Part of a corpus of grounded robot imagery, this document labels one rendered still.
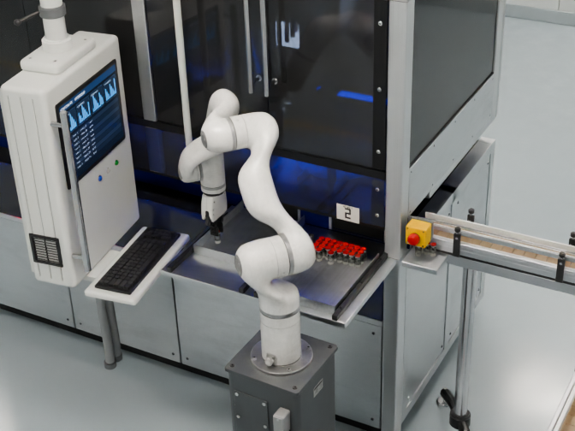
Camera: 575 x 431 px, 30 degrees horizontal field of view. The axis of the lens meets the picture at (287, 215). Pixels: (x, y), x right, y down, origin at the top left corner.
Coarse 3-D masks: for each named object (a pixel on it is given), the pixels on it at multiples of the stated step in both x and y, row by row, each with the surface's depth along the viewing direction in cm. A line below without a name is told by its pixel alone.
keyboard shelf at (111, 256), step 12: (144, 228) 403; (132, 240) 396; (180, 240) 395; (108, 252) 391; (120, 252) 390; (168, 252) 388; (96, 264) 384; (108, 264) 384; (156, 264) 382; (96, 276) 378; (156, 276) 377; (96, 288) 370; (144, 288) 370; (120, 300) 366; (132, 300) 364
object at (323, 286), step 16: (304, 272) 361; (320, 272) 361; (336, 272) 361; (352, 272) 360; (304, 288) 353; (320, 288) 353; (336, 288) 353; (352, 288) 349; (304, 304) 345; (320, 304) 341; (336, 304) 340
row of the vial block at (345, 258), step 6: (318, 246) 368; (324, 246) 366; (324, 252) 367; (336, 252) 365; (348, 252) 363; (336, 258) 365; (342, 258) 364; (348, 258) 363; (354, 258) 362; (360, 258) 361; (348, 264) 364; (354, 264) 363; (360, 264) 362
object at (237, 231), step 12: (240, 204) 396; (228, 216) 390; (240, 216) 393; (252, 216) 393; (228, 228) 387; (240, 228) 386; (252, 228) 386; (264, 228) 386; (204, 240) 378; (228, 240) 380; (240, 240) 379; (252, 240) 379; (204, 252) 372; (216, 252) 369; (228, 252) 373
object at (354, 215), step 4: (336, 204) 367; (340, 204) 366; (340, 208) 367; (344, 208) 366; (348, 208) 365; (352, 208) 364; (356, 208) 364; (340, 212) 368; (344, 212) 367; (348, 212) 366; (352, 212) 365; (356, 212) 364; (340, 216) 369; (344, 216) 368; (348, 216) 367; (352, 216) 366; (356, 216) 365; (348, 220) 368; (352, 220) 367; (356, 220) 366
